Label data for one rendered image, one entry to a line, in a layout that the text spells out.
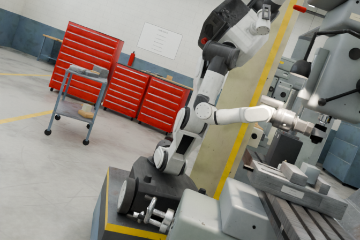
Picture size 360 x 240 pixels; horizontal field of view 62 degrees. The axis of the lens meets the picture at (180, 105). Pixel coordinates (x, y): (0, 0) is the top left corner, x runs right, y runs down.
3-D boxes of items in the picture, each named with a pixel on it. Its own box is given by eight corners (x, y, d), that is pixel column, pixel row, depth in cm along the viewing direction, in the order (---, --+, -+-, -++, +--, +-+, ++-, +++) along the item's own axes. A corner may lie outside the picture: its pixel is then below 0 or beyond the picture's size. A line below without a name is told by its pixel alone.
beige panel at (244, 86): (172, 208, 291) (260, -23, 267) (177, 193, 331) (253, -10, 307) (223, 228, 288) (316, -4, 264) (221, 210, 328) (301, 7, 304)
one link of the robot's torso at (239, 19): (180, 50, 166) (208, 10, 135) (213, 21, 183) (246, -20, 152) (217, 88, 167) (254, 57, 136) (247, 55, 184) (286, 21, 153)
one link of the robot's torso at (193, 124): (173, 125, 190) (197, 56, 190) (198, 133, 195) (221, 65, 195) (179, 129, 176) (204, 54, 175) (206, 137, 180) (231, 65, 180)
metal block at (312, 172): (301, 180, 115) (307, 165, 114) (297, 175, 121) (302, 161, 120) (314, 185, 115) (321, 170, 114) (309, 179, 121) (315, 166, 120)
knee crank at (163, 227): (124, 220, 144) (128, 209, 144) (127, 214, 150) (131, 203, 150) (166, 237, 143) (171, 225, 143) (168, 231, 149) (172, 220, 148)
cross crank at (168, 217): (133, 224, 126) (142, 199, 125) (139, 212, 138) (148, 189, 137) (168, 238, 125) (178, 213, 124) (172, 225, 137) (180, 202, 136)
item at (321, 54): (299, 97, 120) (320, 46, 118) (297, 96, 124) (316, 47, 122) (309, 100, 120) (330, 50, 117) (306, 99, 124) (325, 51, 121)
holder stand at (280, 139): (268, 166, 160) (282, 131, 158) (264, 157, 181) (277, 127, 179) (290, 175, 158) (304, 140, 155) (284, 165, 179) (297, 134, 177)
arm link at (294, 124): (316, 120, 117) (286, 109, 120) (307, 142, 118) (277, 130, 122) (313, 119, 129) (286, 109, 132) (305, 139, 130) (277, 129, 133)
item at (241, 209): (221, 234, 111) (233, 205, 110) (218, 197, 146) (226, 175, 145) (351, 285, 108) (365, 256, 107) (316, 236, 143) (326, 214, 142)
